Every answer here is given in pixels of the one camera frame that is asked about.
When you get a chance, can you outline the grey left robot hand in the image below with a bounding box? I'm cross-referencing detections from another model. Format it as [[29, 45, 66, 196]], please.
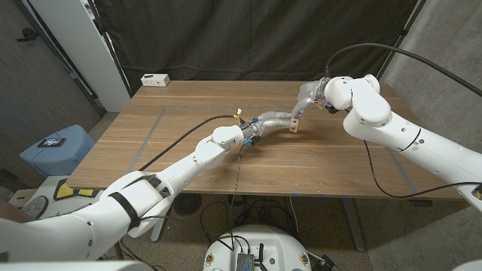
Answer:
[[243, 111, 295, 143]]

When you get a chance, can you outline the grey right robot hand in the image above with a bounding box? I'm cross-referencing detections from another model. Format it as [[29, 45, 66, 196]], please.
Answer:
[[291, 77, 332, 118]]

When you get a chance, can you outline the black backdrop curtain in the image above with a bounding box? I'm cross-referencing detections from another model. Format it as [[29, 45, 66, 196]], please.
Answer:
[[88, 0, 429, 95]]

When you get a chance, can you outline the black backdrop stand pole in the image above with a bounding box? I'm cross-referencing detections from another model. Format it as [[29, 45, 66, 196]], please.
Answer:
[[375, 0, 429, 82], [87, 0, 133, 98]]

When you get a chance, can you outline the black round floor fan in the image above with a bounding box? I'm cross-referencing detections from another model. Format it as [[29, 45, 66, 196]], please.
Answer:
[[172, 193, 203, 218]]

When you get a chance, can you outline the white power strip box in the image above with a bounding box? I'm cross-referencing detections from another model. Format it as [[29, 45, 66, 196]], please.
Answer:
[[140, 73, 171, 88]]

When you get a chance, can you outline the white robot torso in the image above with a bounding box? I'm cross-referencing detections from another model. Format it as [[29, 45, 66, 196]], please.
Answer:
[[203, 224, 313, 271]]

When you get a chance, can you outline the grey table leg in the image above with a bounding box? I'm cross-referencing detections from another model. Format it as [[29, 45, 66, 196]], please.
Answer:
[[340, 197, 367, 252]]

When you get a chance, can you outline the small grey finned box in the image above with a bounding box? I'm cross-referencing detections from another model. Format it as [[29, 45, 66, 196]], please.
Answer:
[[236, 252, 256, 271]]

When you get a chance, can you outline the white table leg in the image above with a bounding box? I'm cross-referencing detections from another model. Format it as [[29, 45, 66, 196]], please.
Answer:
[[150, 216, 169, 242]]

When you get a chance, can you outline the white base with yellow mark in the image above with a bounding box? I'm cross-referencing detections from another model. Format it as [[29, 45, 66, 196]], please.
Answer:
[[22, 175, 110, 221]]

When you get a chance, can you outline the blue stool with phone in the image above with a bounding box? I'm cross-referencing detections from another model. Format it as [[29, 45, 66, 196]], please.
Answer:
[[19, 124, 96, 178]]

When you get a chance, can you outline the black phone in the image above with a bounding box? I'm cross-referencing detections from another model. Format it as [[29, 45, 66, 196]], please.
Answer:
[[38, 137, 68, 148]]

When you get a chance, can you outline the grey sneaker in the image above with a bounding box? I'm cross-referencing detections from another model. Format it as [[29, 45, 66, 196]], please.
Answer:
[[21, 195, 49, 219]]

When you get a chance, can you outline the person's bare leg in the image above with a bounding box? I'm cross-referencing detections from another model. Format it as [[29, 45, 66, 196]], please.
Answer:
[[0, 199, 37, 224]]

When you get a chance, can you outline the thin black left wrist cable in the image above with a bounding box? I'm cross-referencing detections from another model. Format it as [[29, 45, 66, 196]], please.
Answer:
[[216, 145, 245, 252]]

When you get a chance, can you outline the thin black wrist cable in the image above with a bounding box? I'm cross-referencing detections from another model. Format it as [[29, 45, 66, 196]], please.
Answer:
[[216, 145, 245, 252], [363, 139, 482, 199]]

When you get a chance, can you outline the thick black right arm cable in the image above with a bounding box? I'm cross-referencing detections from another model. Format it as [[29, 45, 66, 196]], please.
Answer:
[[325, 42, 482, 97]]

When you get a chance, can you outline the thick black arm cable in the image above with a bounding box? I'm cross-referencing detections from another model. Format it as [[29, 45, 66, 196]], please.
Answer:
[[325, 42, 482, 97], [138, 114, 246, 172]]

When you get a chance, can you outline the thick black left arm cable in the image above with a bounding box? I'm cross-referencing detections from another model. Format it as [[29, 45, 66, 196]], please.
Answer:
[[138, 114, 246, 172]]

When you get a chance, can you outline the black floor cable bundle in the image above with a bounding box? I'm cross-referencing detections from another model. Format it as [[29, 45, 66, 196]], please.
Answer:
[[199, 195, 298, 245]]

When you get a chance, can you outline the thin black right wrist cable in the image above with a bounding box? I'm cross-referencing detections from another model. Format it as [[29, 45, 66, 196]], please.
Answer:
[[363, 139, 482, 199]]

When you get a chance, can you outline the white wall panel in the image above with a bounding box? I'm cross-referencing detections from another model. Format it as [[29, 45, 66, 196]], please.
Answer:
[[28, 0, 131, 113]]

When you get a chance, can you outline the black door handle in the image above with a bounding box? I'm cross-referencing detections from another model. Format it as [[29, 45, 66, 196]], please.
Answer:
[[16, 27, 40, 43]]

